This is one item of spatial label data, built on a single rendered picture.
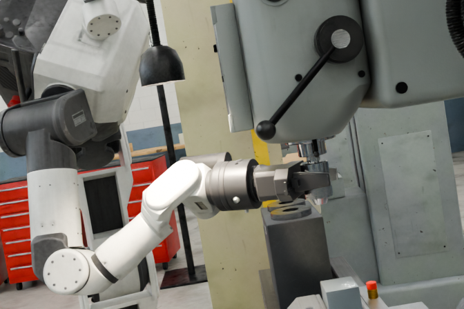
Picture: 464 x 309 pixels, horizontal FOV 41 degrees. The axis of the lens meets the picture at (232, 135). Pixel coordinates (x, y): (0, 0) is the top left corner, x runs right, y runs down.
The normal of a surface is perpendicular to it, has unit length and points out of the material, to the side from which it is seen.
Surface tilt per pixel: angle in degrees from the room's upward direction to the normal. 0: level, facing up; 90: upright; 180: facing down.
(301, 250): 90
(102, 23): 149
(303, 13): 90
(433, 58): 90
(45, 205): 75
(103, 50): 59
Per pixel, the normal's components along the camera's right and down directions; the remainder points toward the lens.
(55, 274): -0.07, -0.19
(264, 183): -0.37, 0.11
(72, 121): 0.94, -0.18
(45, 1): 0.18, -0.51
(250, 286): 0.01, 0.05
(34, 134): -0.32, -0.15
